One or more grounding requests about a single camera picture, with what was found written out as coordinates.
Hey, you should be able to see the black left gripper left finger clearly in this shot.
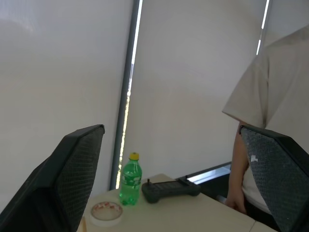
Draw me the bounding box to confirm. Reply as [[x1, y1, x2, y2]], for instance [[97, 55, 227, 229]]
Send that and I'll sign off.
[[0, 124, 106, 232]]

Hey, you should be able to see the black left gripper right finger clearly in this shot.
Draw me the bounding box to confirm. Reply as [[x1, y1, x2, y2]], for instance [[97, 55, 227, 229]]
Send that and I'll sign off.
[[238, 125, 309, 232]]

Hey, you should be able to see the white adhesive tape roll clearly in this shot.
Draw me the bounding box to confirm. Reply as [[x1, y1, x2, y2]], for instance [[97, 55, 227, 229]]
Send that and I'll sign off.
[[89, 196, 124, 227]]

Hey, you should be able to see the green plastic soda bottle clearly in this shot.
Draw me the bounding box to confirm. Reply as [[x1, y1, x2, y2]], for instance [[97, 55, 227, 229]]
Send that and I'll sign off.
[[119, 152, 143, 206]]

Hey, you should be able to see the person in beige t-shirt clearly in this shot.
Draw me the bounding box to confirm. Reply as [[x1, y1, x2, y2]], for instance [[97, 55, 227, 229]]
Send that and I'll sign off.
[[222, 26, 309, 227]]

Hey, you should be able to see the black handheld remote controller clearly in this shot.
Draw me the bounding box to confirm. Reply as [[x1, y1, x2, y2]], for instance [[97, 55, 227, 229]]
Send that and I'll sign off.
[[141, 178, 201, 204]]

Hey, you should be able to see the grey window frame post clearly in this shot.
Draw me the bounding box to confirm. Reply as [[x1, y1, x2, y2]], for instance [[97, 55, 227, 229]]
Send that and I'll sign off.
[[109, 0, 143, 191]]

